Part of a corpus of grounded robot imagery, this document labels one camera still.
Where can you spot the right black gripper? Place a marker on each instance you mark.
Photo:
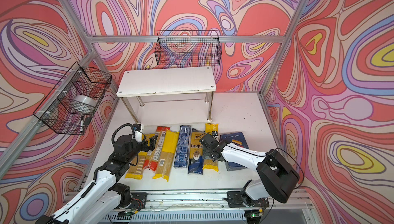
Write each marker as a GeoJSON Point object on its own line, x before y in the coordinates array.
{"type": "Point", "coordinates": [206, 153]}

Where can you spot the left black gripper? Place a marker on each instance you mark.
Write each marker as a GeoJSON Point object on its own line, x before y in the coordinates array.
{"type": "Point", "coordinates": [152, 143]}

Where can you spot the dark blue spaghetti bag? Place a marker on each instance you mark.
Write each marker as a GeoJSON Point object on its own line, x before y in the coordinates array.
{"type": "Point", "coordinates": [196, 160]}

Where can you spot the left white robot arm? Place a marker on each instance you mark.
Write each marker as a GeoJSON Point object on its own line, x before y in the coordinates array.
{"type": "Point", "coordinates": [104, 193]}

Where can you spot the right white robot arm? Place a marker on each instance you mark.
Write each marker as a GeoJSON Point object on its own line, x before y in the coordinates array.
{"type": "Point", "coordinates": [277, 178]}

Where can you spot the blue Barilla pasta box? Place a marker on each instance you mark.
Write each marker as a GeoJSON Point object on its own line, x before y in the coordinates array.
{"type": "Point", "coordinates": [238, 139]}

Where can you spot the white shelf with metal legs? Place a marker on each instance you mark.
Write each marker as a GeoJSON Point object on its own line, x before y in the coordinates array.
{"type": "Point", "coordinates": [163, 82]}

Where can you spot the yellow spaghetti bag long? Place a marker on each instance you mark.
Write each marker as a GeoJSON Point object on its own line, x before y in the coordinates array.
{"type": "Point", "coordinates": [167, 155]}

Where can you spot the red spaghetti bag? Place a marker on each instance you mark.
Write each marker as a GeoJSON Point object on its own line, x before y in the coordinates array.
{"type": "Point", "coordinates": [152, 157]}

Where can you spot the blue spaghetti box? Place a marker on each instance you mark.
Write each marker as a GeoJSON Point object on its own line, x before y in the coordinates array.
{"type": "Point", "coordinates": [182, 148]}

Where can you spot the black marker pen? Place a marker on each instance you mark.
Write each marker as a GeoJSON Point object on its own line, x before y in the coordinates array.
{"type": "Point", "coordinates": [82, 125]}

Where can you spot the silver tape roll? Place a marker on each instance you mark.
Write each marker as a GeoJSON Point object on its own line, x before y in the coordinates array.
{"type": "Point", "coordinates": [85, 100]}

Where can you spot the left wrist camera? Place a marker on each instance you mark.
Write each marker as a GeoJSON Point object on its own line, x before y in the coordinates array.
{"type": "Point", "coordinates": [137, 129]}

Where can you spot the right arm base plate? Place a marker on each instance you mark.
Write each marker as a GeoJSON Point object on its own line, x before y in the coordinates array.
{"type": "Point", "coordinates": [237, 199]}

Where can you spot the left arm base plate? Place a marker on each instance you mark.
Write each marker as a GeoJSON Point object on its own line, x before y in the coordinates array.
{"type": "Point", "coordinates": [133, 200]}

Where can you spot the black wire basket left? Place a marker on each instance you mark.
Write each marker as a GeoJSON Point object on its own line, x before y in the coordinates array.
{"type": "Point", "coordinates": [63, 114]}

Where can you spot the black wire basket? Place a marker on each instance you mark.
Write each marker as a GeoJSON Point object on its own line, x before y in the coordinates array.
{"type": "Point", "coordinates": [63, 114]}
{"type": "Point", "coordinates": [188, 48]}

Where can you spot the black wire basket back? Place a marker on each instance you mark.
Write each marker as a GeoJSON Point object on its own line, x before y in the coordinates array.
{"type": "Point", "coordinates": [188, 48]}

